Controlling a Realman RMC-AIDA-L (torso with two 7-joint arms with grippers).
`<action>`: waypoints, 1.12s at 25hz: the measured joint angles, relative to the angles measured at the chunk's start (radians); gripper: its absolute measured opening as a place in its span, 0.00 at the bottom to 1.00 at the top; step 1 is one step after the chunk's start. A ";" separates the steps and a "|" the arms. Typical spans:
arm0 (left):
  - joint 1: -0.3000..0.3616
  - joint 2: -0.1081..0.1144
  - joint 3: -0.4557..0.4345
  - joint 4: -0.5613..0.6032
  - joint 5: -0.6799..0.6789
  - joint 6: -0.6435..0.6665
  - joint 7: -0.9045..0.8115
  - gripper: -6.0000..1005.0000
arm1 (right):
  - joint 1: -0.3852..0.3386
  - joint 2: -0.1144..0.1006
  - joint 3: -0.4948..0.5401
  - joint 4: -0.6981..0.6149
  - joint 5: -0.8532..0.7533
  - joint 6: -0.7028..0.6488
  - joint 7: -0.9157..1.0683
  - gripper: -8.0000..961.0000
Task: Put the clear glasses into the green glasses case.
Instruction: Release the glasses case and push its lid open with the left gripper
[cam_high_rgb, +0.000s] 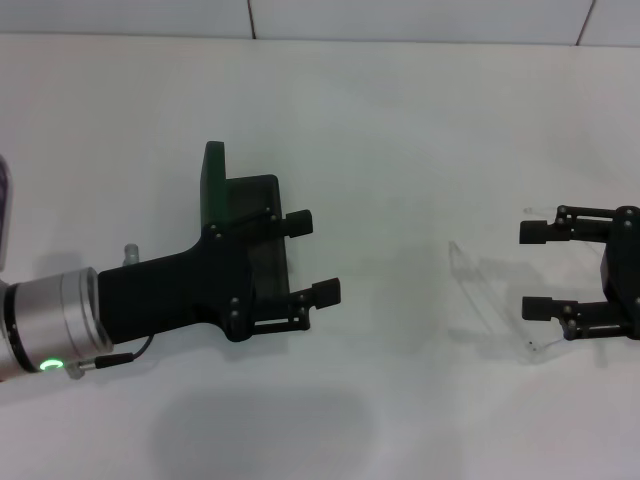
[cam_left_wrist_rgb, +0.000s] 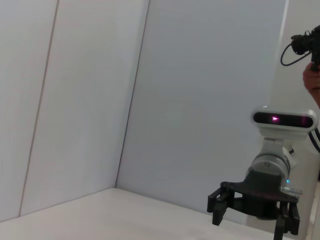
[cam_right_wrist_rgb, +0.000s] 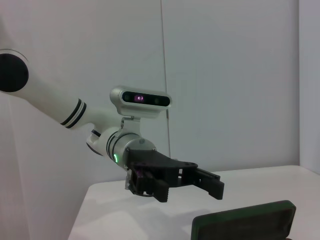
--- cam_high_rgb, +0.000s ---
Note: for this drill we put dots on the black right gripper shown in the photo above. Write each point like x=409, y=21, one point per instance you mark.
x=622, y=270

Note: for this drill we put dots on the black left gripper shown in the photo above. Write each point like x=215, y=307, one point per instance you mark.
x=165, y=295

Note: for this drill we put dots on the clear white glasses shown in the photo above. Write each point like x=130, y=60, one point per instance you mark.
x=533, y=351

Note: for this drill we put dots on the silver metal stub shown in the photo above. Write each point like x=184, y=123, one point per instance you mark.
x=131, y=253

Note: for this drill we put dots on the green glasses case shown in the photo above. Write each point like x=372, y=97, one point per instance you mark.
x=212, y=185

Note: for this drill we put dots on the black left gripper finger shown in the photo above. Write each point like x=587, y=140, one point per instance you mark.
x=326, y=292

